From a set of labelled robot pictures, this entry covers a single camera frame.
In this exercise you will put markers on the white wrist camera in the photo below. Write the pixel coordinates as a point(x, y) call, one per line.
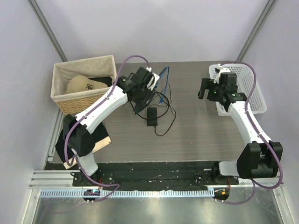
point(153, 80)
point(219, 69)

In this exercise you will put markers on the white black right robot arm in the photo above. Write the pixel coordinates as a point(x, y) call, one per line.
point(260, 156)

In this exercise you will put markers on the black cloth on board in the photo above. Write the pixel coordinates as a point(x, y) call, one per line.
point(99, 134)

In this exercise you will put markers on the black power adapter brick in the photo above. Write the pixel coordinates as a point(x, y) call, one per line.
point(152, 116)

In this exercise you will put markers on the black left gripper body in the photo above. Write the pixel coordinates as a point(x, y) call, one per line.
point(145, 96)

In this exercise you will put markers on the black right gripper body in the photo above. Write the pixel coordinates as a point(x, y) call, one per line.
point(214, 91)

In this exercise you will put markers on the white plastic perforated basket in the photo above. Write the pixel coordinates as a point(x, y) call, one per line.
point(245, 80)

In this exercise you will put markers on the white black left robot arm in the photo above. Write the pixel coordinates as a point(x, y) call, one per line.
point(78, 129)

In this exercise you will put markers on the wooden board with label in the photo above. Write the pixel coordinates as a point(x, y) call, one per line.
point(98, 146)

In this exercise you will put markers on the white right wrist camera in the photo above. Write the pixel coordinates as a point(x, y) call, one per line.
point(219, 69)

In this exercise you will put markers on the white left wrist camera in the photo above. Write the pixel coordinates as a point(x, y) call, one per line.
point(153, 80)

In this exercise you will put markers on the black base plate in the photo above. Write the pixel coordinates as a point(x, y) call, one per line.
point(159, 176)

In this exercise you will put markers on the beige cap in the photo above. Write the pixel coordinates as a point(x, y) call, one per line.
point(81, 83)

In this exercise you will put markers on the aluminium rail frame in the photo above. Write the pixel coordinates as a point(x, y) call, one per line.
point(75, 184)

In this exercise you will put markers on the wicker basket with liner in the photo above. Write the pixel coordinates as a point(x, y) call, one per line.
point(100, 69)

